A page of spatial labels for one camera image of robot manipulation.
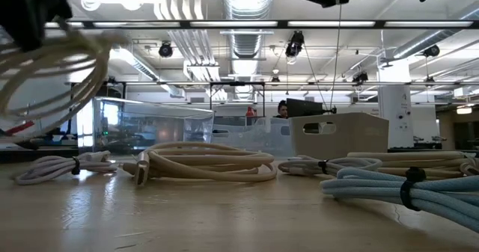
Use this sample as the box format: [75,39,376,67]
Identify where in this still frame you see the thin black hanging cable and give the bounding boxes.
[328,3,343,111]

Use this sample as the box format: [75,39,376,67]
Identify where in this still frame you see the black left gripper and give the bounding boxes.
[0,0,74,53]

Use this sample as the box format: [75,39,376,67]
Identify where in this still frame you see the silver ventilation duct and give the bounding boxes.
[222,0,274,99]

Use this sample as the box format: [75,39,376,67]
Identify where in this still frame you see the beige braided USB cable coil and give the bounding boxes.
[0,29,120,133]
[121,141,278,188]
[346,150,479,180]

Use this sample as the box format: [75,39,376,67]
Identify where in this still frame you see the white square pillar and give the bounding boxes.
[377,59,412,149]

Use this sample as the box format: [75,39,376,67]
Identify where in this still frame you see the black overhead camera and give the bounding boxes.
[284,30,306,58]

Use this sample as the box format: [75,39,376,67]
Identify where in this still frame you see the coiled beige cable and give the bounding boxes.
[210,116,296,159]

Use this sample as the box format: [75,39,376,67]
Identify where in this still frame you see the large transparent plastic box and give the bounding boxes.
[92,96,215,156]

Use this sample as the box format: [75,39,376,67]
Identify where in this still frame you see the black ceiling spotlight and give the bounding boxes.
[157,42,174,58]
[422,44,442,58]
[351,71,370,84]

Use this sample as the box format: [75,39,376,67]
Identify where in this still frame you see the black overhead frame bar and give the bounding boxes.
[44,19,479,30]

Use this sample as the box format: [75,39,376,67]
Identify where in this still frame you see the red bar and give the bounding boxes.
[4,120,35,137]

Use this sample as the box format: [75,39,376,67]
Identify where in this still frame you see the white braided USB cable bundle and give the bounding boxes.
[13,150,120,186]
[277,154,383,178]

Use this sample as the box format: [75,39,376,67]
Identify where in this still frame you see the black metal frame stand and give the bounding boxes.
[208,81,266,118]

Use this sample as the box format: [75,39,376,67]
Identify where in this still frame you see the person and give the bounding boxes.
[272,99,290,120]

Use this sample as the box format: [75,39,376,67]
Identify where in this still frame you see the light blue USB cable bundle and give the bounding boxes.
[320,166,479,234]

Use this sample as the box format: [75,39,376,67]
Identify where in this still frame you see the black computer monitor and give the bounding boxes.
[286,97,338,119]

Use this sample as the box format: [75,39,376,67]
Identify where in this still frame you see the white plastic bin with handles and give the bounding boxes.
[288,111,390,160]

